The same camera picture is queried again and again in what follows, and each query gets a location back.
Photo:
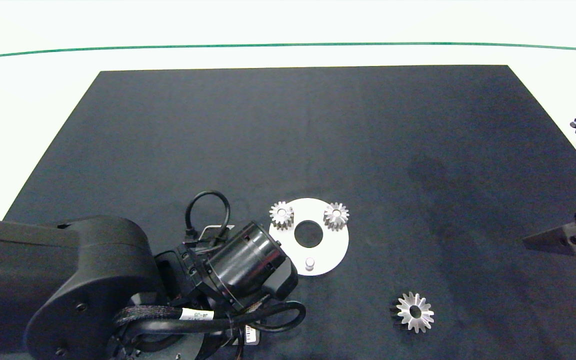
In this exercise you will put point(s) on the large steel gear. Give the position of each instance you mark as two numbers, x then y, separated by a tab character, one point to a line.
405	309

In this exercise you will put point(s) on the small steel gear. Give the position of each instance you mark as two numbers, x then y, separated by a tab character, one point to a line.
329	217
274	215

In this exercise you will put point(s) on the dark rectangular work mat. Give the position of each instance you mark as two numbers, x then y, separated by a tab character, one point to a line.
318	125

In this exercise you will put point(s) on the round white plate with pins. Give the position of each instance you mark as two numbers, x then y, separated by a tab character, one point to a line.
329	251

